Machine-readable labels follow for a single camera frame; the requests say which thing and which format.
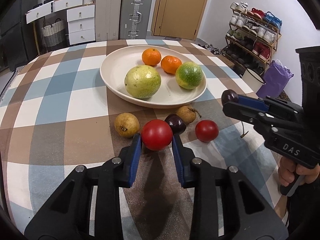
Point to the small green passion fruit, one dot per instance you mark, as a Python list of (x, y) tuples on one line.
[(189, 75)]

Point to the beige suitcase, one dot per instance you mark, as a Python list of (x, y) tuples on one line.
[(107, 16)]

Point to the cream oval plate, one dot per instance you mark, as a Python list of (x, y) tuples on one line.
[(124, 73)]

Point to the white drawer cabinet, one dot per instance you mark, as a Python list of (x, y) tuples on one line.
[(81, 24)]

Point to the woven laundry basket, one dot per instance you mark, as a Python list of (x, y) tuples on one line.
[(54, 35)]

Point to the person's right hand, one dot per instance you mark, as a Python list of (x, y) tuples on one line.
[(287, 168)]

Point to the white desk drawer unit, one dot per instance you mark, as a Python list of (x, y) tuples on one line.
[(51, 7)]

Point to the purple gift bag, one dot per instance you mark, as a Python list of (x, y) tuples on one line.
[(276, 78)]

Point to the brown longan fruit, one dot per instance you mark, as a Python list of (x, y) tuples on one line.
[(126, 125), (188, 114)]

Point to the grey aluminium suitcase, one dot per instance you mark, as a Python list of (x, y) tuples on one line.
[(134, 18)]

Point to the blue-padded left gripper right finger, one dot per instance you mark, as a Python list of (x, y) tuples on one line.
[(226, 204)]

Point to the checkered tablecloth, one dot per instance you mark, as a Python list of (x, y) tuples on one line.
[(58, 114)]

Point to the black refrigerator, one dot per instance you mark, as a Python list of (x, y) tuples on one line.
[(13, 51)]

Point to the wooden shoe rack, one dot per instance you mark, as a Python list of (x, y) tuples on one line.
[(252, 38)]

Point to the dark cherry with stem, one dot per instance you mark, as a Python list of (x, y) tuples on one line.
[(229, 95)]

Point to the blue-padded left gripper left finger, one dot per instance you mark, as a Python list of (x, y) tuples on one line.
[(86, 205)]

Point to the orange mandarin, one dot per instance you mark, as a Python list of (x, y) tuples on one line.
[(151, 57), (170, 64)]

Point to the front orange mandarin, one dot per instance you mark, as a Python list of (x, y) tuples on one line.
[(170, 64)]

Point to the red cherry tomato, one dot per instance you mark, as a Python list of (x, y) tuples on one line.
[(156, 135), (206, 130)]

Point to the rear orange mandarin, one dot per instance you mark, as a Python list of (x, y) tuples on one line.
[(151, 57)]

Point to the wooden door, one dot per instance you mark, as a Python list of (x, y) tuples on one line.
[(177, 18)]

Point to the large yellow-green passion fruit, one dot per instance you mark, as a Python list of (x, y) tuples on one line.
[(142, 81)]

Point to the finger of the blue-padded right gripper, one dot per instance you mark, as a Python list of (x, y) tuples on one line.
[(252, 102), (239, 112)]

